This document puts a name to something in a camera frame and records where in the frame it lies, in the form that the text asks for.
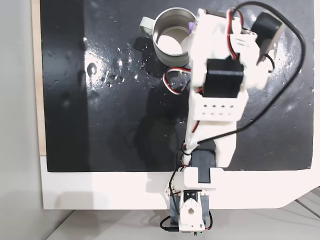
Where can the black oval camera box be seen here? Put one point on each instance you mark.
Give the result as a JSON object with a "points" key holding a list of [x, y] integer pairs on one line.
{"points": [[266, 25]]}

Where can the purple pen grip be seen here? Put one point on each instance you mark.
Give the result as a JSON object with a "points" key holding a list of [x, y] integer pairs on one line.
{"points": [[191, 26]]}

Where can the black glossy mat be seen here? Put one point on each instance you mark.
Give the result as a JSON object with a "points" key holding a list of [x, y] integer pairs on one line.
{"points": [[112, 120]]}

